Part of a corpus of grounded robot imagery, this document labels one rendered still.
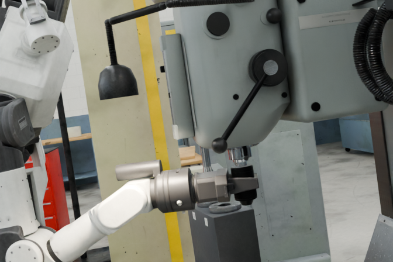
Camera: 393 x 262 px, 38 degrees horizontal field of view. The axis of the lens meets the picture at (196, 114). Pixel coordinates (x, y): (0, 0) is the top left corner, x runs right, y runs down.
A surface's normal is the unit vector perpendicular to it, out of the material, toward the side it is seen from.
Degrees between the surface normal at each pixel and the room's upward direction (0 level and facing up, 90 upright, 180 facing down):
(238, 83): 90
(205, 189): 90
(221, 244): 90
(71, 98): 90
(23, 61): 58
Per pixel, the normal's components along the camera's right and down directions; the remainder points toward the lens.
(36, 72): 0.36, -0.55
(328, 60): 0.17, 0.03
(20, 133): 0.98, -0.19
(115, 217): -0.09, 0.08
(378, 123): -0.98, 0.15
